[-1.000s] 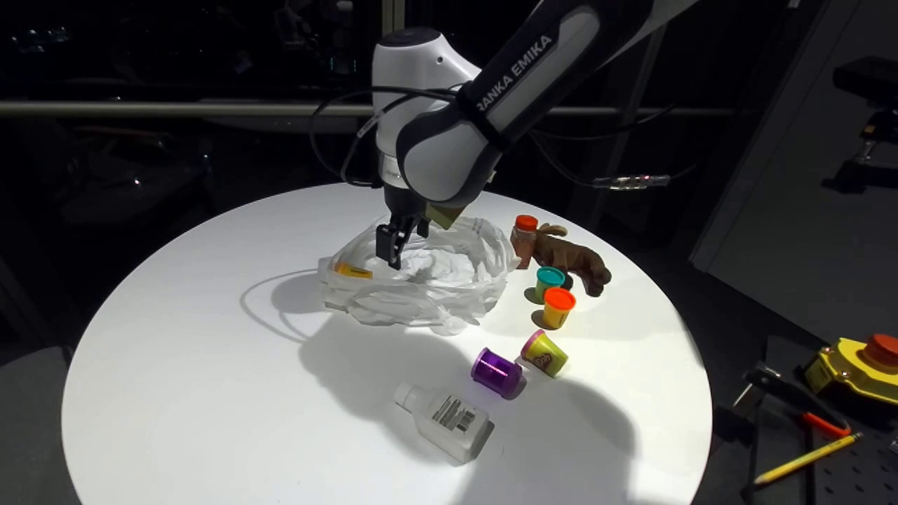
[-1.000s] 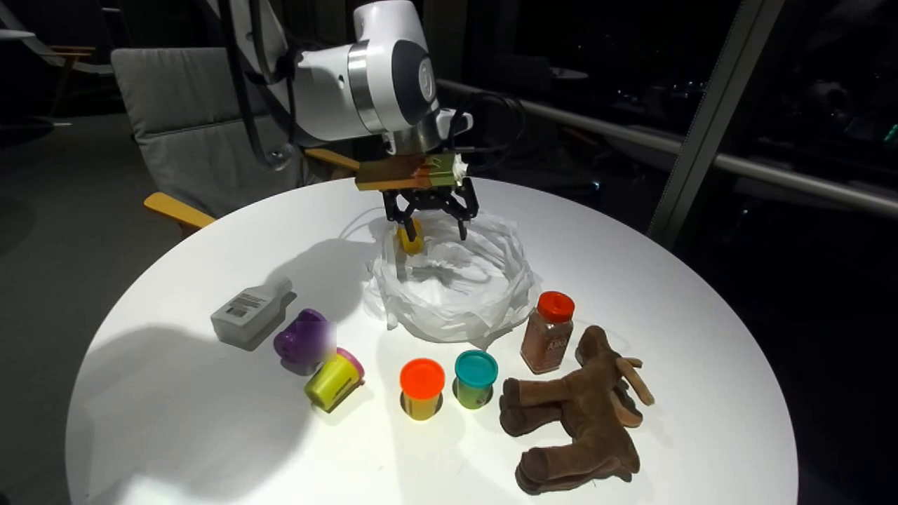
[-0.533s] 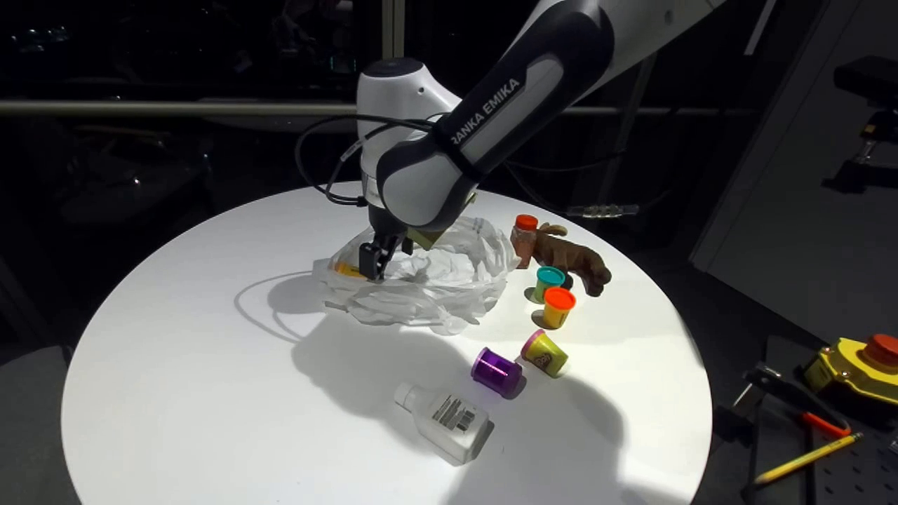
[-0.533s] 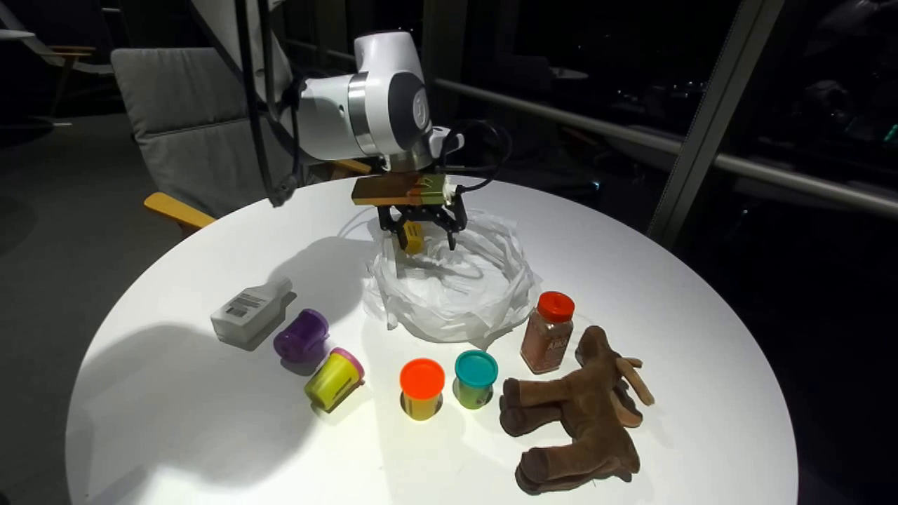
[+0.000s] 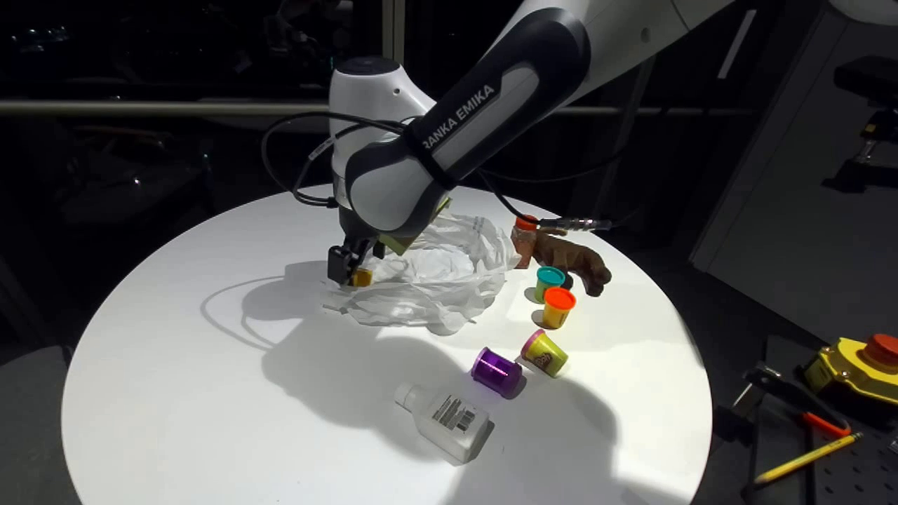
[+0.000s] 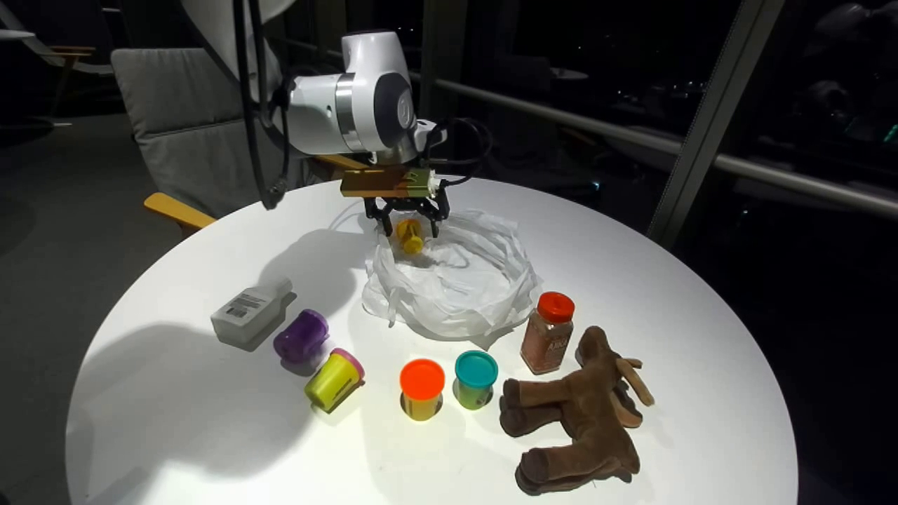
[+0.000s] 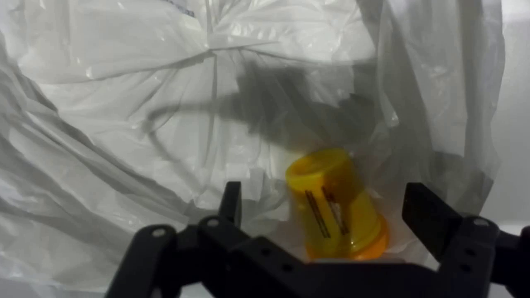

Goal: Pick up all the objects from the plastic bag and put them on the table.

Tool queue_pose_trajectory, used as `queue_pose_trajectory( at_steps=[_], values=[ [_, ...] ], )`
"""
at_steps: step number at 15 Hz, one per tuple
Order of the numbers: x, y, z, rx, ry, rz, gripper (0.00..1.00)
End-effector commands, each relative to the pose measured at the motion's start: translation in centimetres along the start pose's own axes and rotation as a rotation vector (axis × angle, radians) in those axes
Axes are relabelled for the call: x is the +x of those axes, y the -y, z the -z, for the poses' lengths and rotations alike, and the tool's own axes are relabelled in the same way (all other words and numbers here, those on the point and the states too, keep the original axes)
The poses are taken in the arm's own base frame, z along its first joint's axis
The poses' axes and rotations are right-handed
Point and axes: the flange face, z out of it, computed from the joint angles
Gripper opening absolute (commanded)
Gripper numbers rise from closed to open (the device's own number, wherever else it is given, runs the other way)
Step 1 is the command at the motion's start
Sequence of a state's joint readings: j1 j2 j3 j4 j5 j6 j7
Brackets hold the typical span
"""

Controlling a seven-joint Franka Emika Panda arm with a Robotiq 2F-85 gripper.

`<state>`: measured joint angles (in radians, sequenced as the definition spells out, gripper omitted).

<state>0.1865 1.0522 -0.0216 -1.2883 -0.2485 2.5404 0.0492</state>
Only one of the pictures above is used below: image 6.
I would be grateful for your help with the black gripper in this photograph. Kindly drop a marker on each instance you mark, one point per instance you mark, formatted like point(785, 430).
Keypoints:
point(408, 205)

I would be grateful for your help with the yellow toy bottle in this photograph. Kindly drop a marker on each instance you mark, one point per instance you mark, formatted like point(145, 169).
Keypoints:
point(410, 236)

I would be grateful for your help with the orange-lid yellow play dough tub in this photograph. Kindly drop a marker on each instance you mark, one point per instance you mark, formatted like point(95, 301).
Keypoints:
point(423, 382)

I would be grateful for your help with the teal-lid play dough tub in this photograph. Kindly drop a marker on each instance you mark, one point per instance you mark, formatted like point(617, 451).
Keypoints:
point(475, 374)

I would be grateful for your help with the red-lid brown jar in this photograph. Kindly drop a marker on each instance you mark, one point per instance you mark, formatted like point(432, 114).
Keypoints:
point(548, 333)

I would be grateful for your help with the white squeeze bottle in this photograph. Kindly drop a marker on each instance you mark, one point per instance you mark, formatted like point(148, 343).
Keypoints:
point(251, 313)

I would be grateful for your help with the brown plush dog toy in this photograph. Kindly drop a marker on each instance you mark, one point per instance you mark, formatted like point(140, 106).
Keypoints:
point(580, 412)

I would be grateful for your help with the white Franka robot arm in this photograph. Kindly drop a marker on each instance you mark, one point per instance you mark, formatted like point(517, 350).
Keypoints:
point(366, 93)

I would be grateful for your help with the white plastic bag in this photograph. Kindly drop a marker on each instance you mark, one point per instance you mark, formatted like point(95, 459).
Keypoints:
point(460, 290)

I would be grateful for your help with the grey chair with wooden arms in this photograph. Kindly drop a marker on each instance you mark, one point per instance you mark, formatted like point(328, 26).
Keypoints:
point(187, 121)

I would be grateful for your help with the horizontal metal railing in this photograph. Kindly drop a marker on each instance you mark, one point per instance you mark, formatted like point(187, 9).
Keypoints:
point(749, 168)

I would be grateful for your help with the dark vertical window post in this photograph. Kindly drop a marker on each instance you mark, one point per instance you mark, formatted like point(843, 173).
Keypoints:
point(446, 58)

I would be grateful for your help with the grey window post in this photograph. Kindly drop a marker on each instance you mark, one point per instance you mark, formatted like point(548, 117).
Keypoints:
point(711, 114)

